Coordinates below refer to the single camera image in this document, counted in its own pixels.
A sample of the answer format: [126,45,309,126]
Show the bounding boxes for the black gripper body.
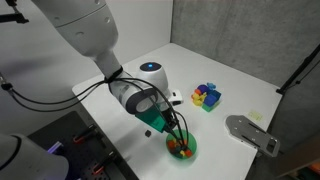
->
[162,111,177,133]

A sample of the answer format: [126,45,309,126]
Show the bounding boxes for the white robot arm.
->
[0,0,171,180]

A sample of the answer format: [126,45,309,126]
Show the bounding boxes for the orange blocks in bowl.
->
[166,139,193,159]

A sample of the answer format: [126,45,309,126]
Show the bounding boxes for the green plastic bowl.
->
[166,130,197,160]

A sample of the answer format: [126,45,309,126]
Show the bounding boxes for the black cube block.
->
[145,130,152,137]

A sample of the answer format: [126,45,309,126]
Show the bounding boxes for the colourful toy block pile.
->
[191,82,222,112]

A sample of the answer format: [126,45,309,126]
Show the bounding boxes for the grey metal mounting plate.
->
[225,115,281,157]

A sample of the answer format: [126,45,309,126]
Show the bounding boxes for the yellow sticky note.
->
[249,111,262,121]

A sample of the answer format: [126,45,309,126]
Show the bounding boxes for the black vertical pole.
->
[276,44,320,95]

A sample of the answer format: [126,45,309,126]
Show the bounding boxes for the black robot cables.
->
[0,71,190,148]

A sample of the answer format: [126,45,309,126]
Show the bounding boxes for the green camera mount wedge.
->
[136,106,165,133]

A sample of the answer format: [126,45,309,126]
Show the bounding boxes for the black clamp base plate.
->
[29,111,139,180]

